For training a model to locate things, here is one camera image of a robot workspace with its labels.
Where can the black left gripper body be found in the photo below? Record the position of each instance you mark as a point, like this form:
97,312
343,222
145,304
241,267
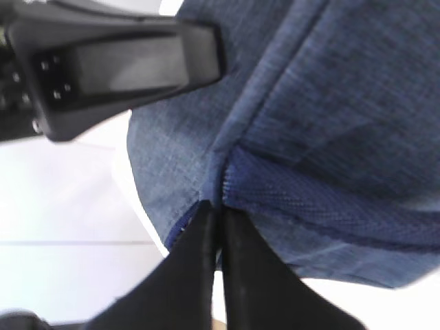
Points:
22,114

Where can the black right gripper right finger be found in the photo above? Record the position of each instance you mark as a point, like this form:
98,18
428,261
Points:
261,292

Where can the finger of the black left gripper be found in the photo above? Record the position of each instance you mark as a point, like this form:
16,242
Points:
79,74

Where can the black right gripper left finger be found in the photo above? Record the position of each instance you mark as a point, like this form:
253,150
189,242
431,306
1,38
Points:
178,293

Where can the navy blue lunch bag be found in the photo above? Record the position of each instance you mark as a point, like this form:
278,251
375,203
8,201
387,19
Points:
324,131

